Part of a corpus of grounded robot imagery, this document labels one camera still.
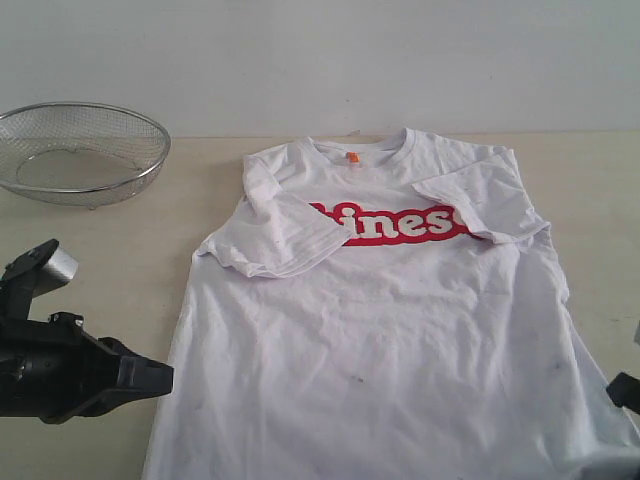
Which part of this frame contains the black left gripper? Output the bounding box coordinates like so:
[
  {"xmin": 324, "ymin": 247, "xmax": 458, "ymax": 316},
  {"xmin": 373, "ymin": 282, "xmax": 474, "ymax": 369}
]
[{"xmin": 1, "ymin": 312, "xmax": 174, "ymax": 424}]

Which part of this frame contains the white t-shirt red print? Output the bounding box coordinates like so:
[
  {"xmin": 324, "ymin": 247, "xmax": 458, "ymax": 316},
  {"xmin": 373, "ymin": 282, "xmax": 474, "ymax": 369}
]
[{"xmin": 143, "ymin": 129, "xmax": 639, "ymax": 479}]

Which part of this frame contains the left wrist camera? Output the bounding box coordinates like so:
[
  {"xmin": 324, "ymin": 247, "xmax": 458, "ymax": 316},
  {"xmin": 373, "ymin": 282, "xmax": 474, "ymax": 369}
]
[{"xmin": 1, "ymin": 239, "xmax": 79, "ymax": 320}]

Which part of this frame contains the metal wire mesh basket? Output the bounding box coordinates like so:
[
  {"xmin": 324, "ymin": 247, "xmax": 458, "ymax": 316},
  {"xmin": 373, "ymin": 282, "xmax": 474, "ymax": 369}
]
[{"xmin": 1, "ymin": 101, "xmax": 171, "ymax": 209}]

